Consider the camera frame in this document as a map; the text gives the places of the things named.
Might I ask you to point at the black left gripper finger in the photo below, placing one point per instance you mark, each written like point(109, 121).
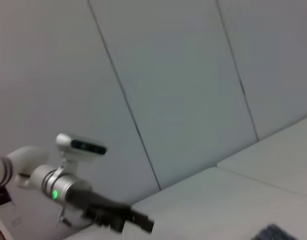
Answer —
point(118, 225)
point(143, 220)

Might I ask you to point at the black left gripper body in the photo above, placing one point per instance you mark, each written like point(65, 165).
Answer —
point(98, 207)

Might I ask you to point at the blue denim shorts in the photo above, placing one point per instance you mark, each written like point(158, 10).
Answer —
point(273, 232)

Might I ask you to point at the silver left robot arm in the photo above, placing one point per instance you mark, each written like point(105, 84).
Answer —
point(36, 175)

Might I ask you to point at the dark maroon background object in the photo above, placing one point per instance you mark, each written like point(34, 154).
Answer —
point(1, 196)

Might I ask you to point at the white left camera bracket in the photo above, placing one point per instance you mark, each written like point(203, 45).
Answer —
point(68, 167)

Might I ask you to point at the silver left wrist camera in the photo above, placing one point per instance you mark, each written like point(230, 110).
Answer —
point(81, 145)

